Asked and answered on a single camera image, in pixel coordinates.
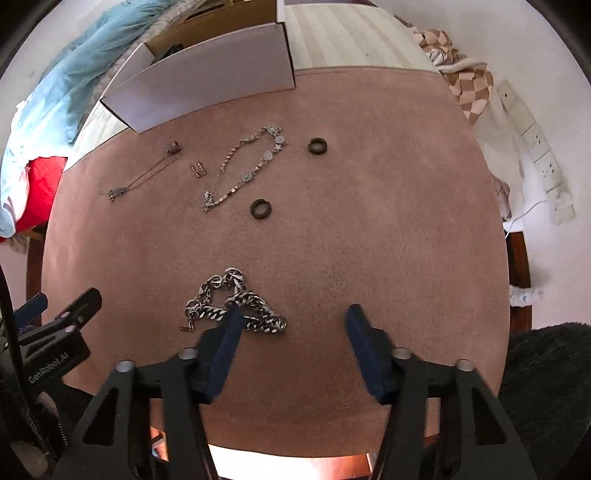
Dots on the black fluffy cloth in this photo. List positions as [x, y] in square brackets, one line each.
[554, 392]

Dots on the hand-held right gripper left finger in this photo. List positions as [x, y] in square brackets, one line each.
[225, 353]

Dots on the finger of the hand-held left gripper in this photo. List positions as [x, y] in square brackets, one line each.
[81, 304]
[31, 310]

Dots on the white cardboard box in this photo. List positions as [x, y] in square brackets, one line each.
[207, 78]

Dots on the red bed sheet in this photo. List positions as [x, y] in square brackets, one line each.
[41, 189]

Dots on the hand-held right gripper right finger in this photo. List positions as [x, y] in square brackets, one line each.
[364, 353]

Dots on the white fluffy object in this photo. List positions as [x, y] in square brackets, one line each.
[524, 296]

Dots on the white wall socket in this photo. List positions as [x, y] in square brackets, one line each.
[562, 205]
[551, 171]
[515, 106]
[537, 142]

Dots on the brown checkered cloth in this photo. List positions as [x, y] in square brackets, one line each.
[471, 87]

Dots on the bed with blue duvet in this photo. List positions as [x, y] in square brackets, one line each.
[69, 78]

